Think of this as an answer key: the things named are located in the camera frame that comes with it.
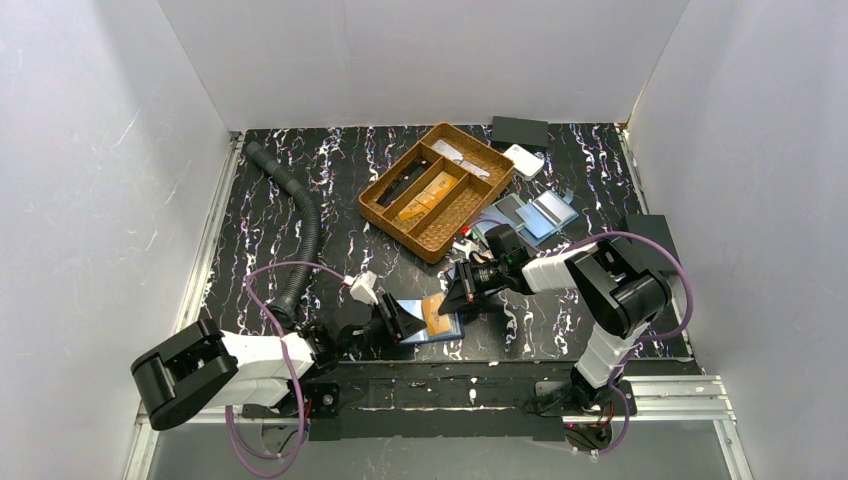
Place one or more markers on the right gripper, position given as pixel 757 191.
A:
pixel 468 283

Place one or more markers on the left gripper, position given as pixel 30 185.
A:
pixel 387 316

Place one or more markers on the orange VIP card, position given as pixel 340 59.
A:
pixel 436 322

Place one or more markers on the navy blue card holder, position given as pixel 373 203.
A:
pixel 420 336

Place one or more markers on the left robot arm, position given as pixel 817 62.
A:
pixel 203 366

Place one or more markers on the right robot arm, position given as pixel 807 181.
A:
pixel 621 287

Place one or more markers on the green card holder open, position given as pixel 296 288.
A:
pixel 506 211

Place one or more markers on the orange card in tray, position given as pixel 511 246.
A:
pixel 429 197

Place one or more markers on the light blue card holder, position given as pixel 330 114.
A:
pixel 545 215

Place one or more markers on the white card in tray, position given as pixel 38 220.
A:
pixel 451 153

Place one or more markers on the brown woven divider tray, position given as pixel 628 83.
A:
pixel 429 236

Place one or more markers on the white small box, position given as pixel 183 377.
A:
pixel 526 164

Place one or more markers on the black box at back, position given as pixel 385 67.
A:
pixel 529 134

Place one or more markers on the black box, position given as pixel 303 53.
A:
pixel 655 228
pixel 529 134

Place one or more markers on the black box at right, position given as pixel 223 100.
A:
pixel 655 228

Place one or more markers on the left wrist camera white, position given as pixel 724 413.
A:
pixel 361 287

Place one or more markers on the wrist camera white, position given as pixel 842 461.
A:
pixel 361 287
pixel 468 247

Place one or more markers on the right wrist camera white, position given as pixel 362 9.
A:
pixel 468 247

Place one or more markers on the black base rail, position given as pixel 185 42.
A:
pixel 359 400

